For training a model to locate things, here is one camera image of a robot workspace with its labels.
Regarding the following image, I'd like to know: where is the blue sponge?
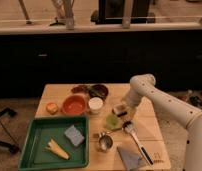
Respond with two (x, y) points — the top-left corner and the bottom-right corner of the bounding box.
(64, 125), (84, 147)

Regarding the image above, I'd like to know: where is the white cup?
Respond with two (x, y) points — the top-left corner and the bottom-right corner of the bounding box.
(88, 97), (104, 114)

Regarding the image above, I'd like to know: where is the green plastic tray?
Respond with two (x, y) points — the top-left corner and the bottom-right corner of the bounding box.
(18, 116), (89, 171)

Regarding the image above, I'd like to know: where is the metal measuring cup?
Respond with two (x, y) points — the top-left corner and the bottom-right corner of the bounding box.
(93, 132), (113, 152)

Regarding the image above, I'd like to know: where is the orange round fruit toy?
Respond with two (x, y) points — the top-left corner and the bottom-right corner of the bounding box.
(46, 102), (58, 115)

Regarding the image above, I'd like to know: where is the dish brush with handle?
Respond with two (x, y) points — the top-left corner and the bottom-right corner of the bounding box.
(123, 121), (154, 165)

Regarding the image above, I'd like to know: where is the black and white eraser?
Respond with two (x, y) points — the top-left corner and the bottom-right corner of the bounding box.
(112, 105), (127, 117)

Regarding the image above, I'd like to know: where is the black stand on floor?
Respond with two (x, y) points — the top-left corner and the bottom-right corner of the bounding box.
(0, 107), (20, 154)

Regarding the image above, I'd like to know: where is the grey blue cloth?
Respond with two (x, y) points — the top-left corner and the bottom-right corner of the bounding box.
(117, 146), (145, 171)

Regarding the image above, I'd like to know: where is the dark brown bowl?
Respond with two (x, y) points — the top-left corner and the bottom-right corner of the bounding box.
(89, 84), (109, 100)

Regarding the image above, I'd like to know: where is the yellow banana peel toy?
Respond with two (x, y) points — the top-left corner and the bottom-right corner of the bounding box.
(46, 139), (69, 160)

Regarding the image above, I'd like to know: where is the green plastic cup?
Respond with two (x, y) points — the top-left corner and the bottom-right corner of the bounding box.
(106, 114), (119, 130)

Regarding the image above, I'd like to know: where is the red bowl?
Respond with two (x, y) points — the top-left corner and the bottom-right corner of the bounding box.
(61, 95), (86, 116)

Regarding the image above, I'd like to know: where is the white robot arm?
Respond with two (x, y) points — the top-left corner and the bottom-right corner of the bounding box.
(124, 74), (202, 171)

